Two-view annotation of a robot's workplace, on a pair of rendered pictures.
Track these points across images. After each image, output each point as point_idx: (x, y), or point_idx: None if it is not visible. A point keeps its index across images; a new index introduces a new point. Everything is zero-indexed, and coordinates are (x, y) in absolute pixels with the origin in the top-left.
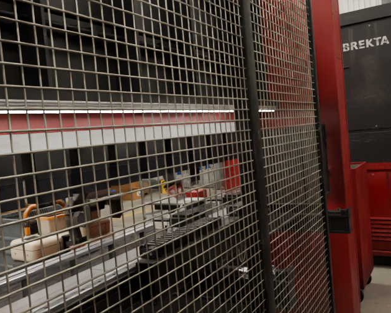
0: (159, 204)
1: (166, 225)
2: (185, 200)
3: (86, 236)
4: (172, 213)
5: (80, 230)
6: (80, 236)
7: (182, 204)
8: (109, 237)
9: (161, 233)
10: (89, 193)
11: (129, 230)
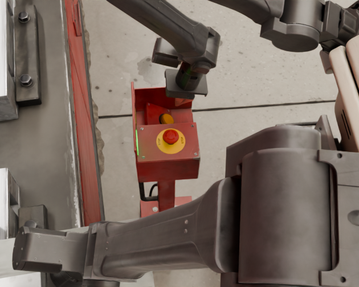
0: (84, 227)
1: (42, 207)
2: (17, 279)
3: (166, 87)
4: (0, 184)
5: (180, 76)
6: (176, 79)
7: (4, 240)
8: (0, 9)
9: (40, 188)
10: (321, 144)
11: (0, 50)
